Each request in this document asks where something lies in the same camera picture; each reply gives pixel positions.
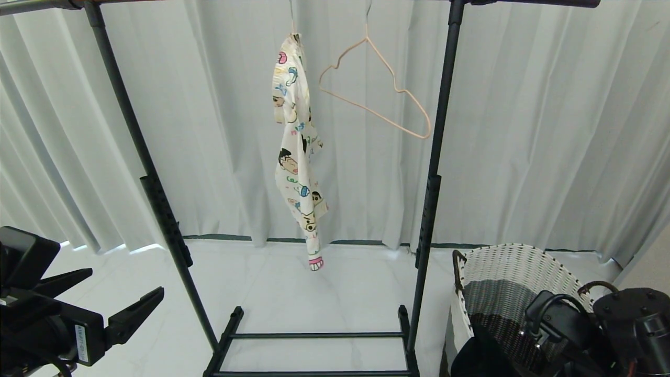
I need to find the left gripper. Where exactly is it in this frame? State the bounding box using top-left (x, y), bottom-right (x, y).
top-left (0, 268), bottom-right (165, 367)

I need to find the cream printed garment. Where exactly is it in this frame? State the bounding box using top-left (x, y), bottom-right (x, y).
top-left (271, 33), bottom-right (329, 272)

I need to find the black clothes rack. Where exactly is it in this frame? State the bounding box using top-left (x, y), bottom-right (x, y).
top-left (0, 0), bottom-right (601, 377)

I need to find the white laundry basket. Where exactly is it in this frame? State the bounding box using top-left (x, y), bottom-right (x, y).
top-left (449, 243), bottom-right (621, 377)

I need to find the black garment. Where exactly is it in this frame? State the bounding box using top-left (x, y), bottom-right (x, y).
top-left (451, 338), bottom-right (524, 377)

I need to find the white curtain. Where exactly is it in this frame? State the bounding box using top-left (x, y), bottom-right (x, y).
top-left (0, 0), bottom-right (670, 268)

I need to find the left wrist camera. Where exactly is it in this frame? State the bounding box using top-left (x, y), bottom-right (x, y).
top-left (0, 226), bottom-right (61, 291)

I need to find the black cable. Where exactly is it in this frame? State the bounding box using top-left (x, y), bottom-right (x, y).
top-left (530, 292), bottom-right (583, 336)

